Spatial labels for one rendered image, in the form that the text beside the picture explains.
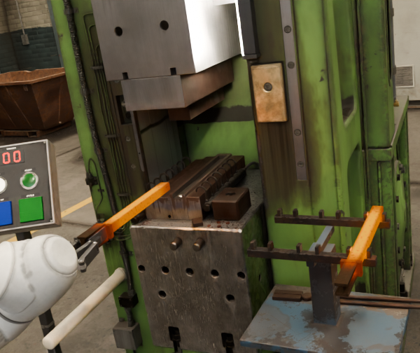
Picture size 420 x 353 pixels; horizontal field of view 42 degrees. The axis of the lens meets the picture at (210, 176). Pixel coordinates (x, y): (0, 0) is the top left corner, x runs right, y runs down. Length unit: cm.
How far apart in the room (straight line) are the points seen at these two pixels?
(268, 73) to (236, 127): 51
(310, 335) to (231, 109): 93
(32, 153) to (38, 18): 905
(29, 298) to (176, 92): 84
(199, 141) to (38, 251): 132
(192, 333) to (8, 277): 102
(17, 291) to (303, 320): 86
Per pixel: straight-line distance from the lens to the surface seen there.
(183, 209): 173
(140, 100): 168
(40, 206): 183
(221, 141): 214
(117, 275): 211
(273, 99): 165
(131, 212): 146
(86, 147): 201
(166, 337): 194
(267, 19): 164
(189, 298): 180
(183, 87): 162
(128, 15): 165
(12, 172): 189
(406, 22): 674
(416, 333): 276
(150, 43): 163
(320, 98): 164
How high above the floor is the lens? 156
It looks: 18 degrees down
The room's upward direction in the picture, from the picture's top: 9 degrees counter-clockwise
